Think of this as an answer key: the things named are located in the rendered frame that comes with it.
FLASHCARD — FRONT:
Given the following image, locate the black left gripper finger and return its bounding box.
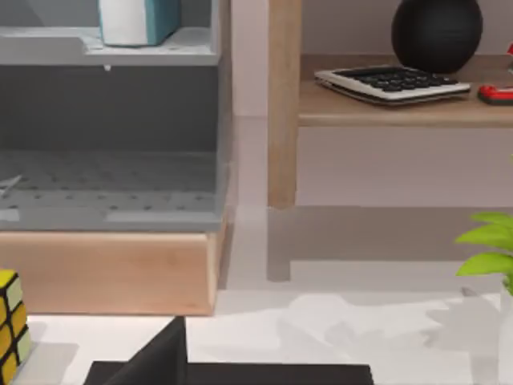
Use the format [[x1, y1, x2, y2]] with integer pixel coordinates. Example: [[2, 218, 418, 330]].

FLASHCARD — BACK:
[[82, 318, 188, 385]]

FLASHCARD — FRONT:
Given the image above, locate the pale wooden drawer front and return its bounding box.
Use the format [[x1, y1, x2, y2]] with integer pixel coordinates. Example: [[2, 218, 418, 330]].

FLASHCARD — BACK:
[[0, 229, 220, 318]]

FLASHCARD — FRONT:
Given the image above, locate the yellow and white puzzle cube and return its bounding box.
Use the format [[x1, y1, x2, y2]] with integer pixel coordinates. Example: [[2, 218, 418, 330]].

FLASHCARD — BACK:
[[0, 269, 31, 380]]

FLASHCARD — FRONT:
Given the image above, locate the grey pierced drawer inside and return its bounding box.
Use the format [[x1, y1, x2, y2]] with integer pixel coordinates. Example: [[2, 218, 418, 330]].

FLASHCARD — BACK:
[[0, 150, 230, 234]]

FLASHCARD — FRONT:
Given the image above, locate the grey cabinet with dark inside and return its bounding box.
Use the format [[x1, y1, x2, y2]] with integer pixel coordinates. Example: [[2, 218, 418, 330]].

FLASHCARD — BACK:
[[0, 0, 234, 212]]

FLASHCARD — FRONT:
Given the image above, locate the wooden open shelf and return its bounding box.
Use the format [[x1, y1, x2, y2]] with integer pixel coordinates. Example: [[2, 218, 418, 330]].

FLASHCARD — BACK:
[[266, 0, 513, 282]]

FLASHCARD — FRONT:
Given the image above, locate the white and teal box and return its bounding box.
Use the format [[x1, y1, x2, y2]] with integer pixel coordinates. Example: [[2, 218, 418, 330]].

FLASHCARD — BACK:
[[97, 0, 182, 49]]

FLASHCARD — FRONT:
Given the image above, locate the green plant in white pot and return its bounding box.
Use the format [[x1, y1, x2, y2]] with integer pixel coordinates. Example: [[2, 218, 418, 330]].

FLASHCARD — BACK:
[[454, 211, 513, 385]]

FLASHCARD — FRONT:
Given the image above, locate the white calculator with black keys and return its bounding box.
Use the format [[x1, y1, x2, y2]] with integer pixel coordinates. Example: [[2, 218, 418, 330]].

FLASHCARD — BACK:
[[313, 65, 472, 108]]

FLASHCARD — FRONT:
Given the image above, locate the red stapler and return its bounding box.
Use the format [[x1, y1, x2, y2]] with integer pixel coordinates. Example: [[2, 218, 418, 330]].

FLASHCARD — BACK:
[[477, 83, 513, 107]]

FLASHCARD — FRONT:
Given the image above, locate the black round vase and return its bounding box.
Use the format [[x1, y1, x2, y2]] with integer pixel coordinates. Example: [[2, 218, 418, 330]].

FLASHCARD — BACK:
[[390, 0, 484, 75]]

